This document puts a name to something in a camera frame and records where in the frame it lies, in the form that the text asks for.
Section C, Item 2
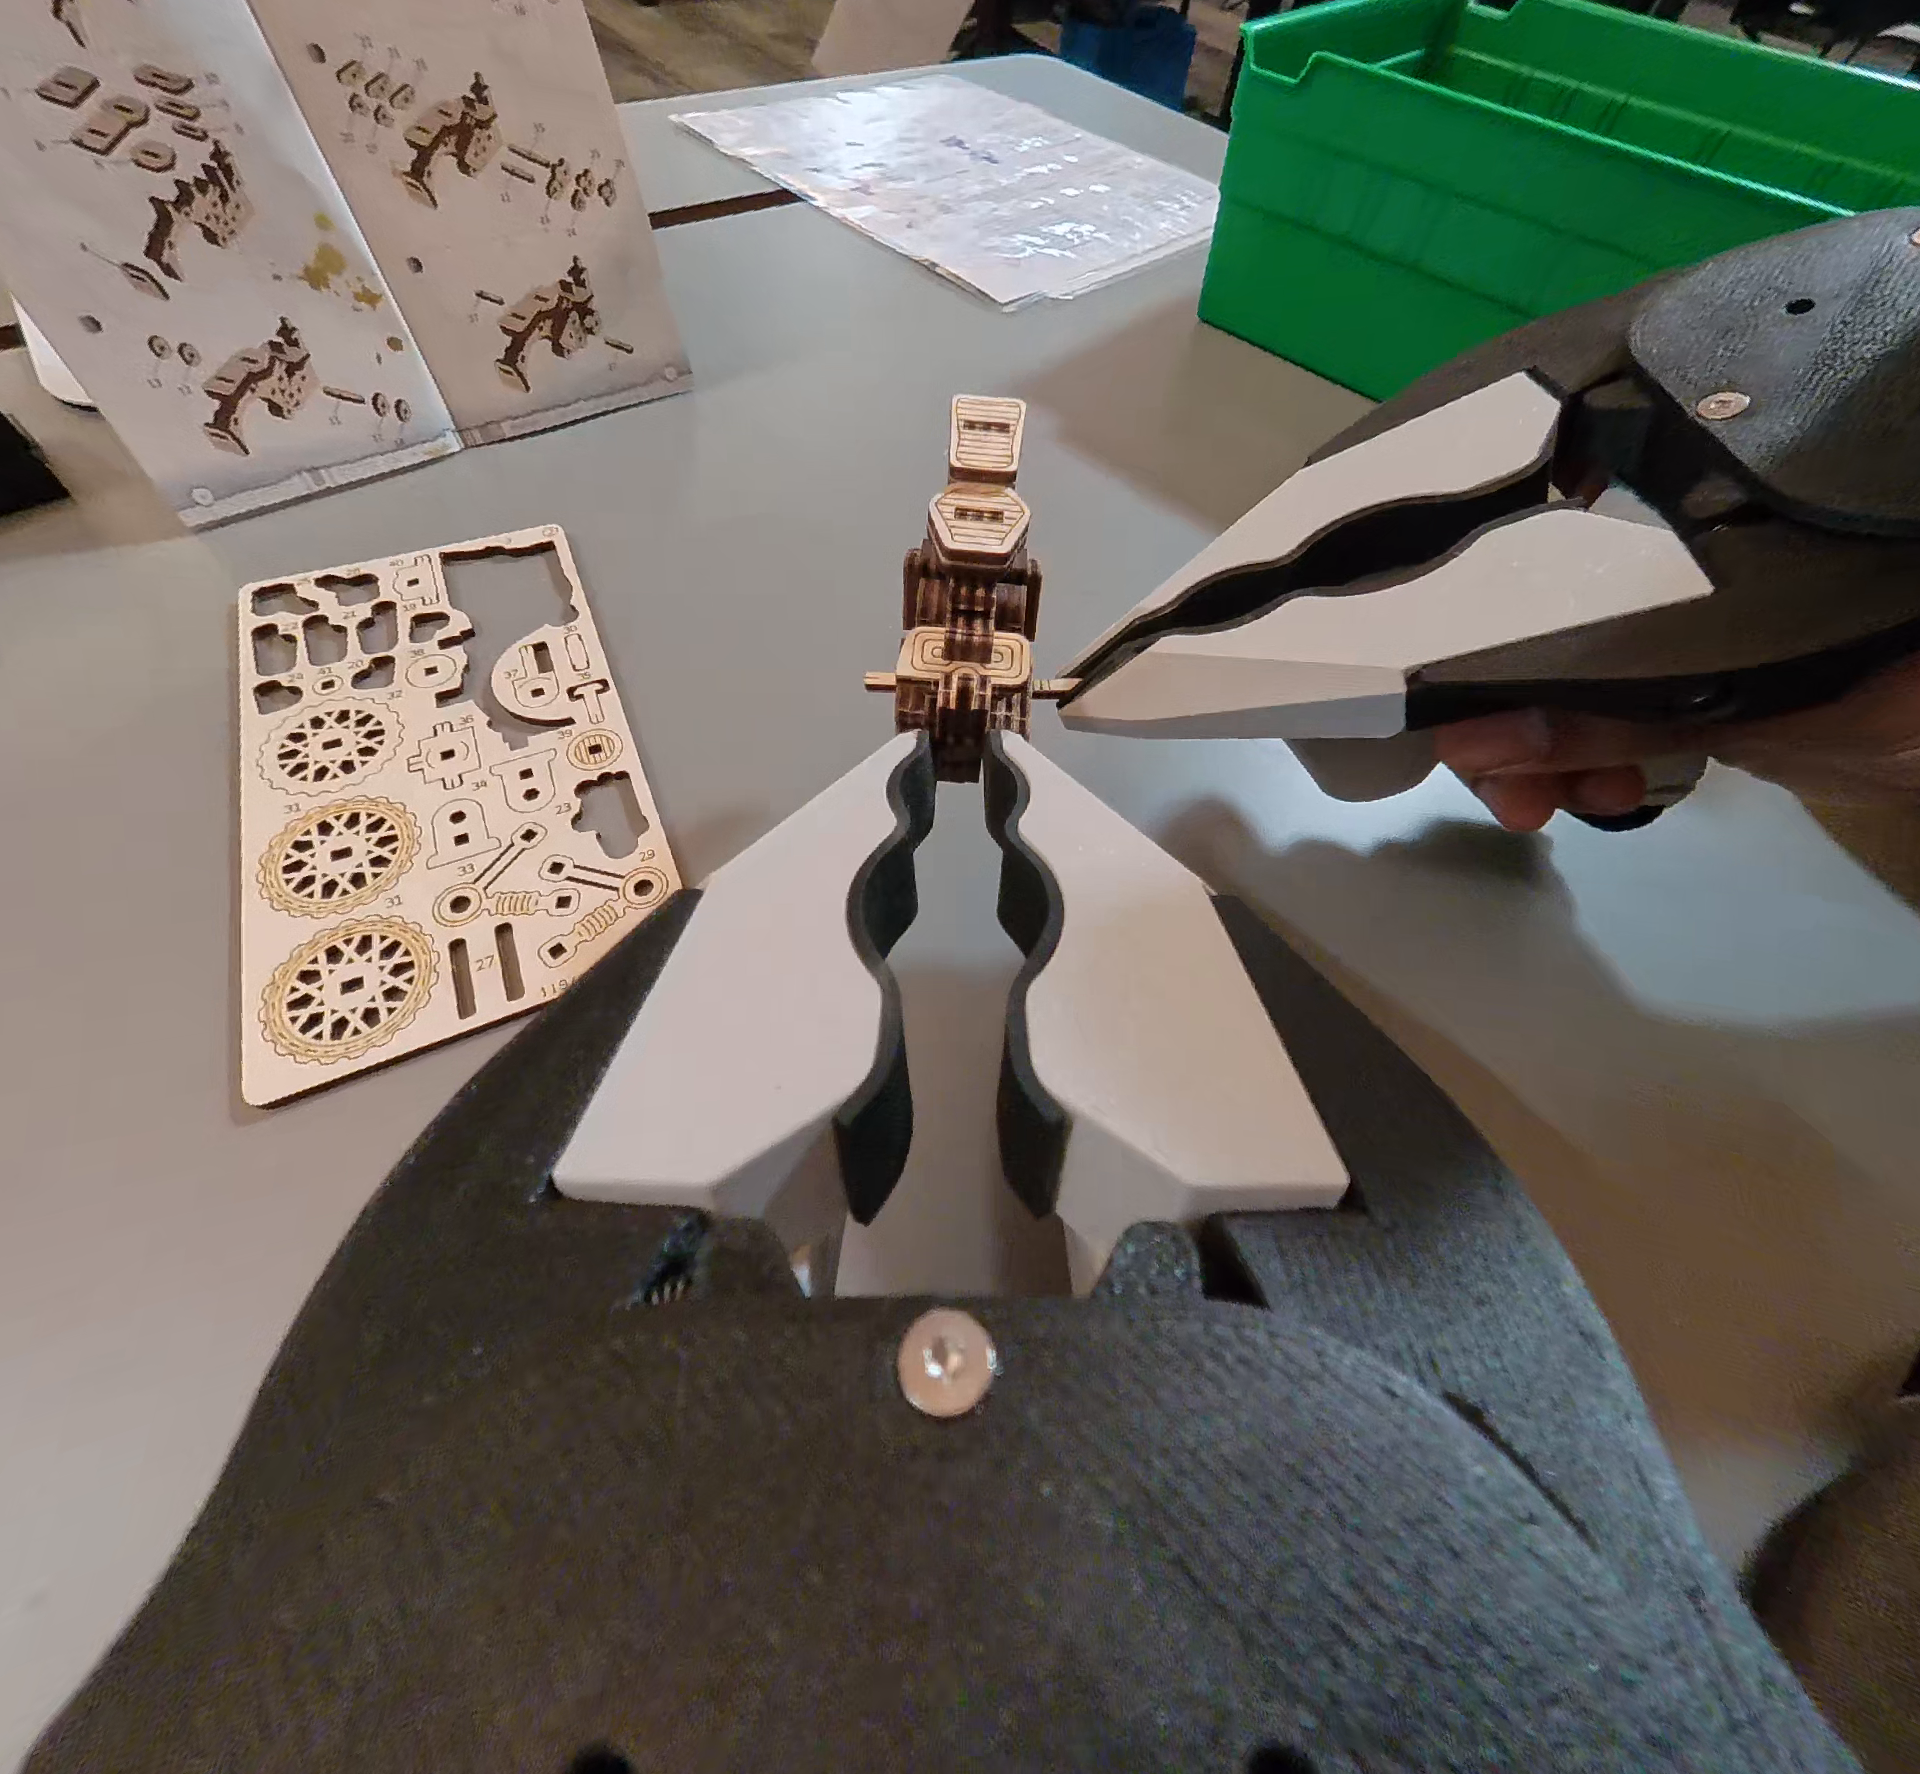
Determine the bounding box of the person's right hand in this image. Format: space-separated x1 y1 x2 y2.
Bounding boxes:
1431 676 1920 837

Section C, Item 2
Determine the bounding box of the laminated printed paper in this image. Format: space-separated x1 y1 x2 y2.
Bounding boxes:
672 75 1225 311

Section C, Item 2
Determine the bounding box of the blue storage bin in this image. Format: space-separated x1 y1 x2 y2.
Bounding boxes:
1057 4 1203 111

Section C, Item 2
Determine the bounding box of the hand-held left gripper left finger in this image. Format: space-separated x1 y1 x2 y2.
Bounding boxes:
553 732 924 1258

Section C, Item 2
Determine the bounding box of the green plastic bin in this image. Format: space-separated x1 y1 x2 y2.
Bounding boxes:
1197 0 1920 403

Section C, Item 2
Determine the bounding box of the wooden parts sheet with gears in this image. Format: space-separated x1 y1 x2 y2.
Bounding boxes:
237 522 686 1108

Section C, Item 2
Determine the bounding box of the wooden model assembly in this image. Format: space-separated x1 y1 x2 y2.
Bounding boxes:
867 394 1074 779

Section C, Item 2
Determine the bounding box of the person's olive clothing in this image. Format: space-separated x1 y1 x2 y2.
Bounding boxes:
1726 1460 1920 1774

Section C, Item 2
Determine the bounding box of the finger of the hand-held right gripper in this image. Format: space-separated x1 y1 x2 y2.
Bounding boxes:
1074 368 1564 678
1054 502 1715 803

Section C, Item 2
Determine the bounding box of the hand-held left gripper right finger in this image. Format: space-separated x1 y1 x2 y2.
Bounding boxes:
981 732 1351 1264

